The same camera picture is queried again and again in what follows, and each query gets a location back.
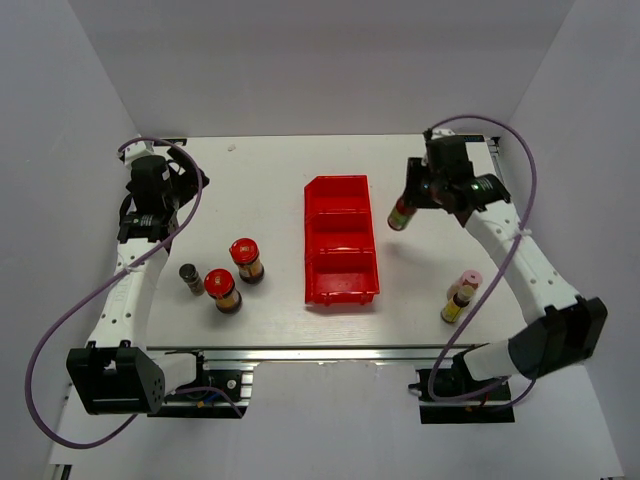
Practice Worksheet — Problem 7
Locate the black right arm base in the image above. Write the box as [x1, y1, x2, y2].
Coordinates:
[408, 368, 515, 425]

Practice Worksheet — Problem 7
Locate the pink-lidded spice jar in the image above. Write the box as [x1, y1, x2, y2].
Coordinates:
[446, 270, 483, 299]

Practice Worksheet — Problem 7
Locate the small dark pepper shaker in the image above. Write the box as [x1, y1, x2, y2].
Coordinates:
[178, 263, 205, 296]

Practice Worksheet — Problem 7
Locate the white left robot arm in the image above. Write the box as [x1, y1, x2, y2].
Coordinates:
[66, 140, 212, 415]

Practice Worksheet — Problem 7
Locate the aluminium front rail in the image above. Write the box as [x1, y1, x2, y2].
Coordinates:
[144, 345, 481, 366]

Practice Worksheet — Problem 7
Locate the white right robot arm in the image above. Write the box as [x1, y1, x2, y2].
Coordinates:
[402, 129, 608, 402]

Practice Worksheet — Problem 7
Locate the red-lidded brown sauce jar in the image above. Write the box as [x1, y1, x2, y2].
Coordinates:
[229, 238, 265, 284]

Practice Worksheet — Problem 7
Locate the red plastic divided bin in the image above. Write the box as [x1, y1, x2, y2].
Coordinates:
[304, 175, 380, 306]

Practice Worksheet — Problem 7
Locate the green-label red sauce bottle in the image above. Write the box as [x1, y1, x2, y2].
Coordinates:
[387, 197, 417, 231]

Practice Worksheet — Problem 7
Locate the yellow-label brown sauce bottle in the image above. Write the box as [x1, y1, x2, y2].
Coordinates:
[440, 285, 475, 324]

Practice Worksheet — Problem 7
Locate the aluminium right side rail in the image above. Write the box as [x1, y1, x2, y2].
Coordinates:
[487, 135, 516, 221]

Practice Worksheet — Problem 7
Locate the aluminium rail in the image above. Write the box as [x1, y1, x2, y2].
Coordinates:
[487, 135, 516, 221]
[144, 345, 481, 366]

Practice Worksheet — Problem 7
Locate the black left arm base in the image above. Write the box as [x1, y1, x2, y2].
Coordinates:
[148, 351, 256, 420]

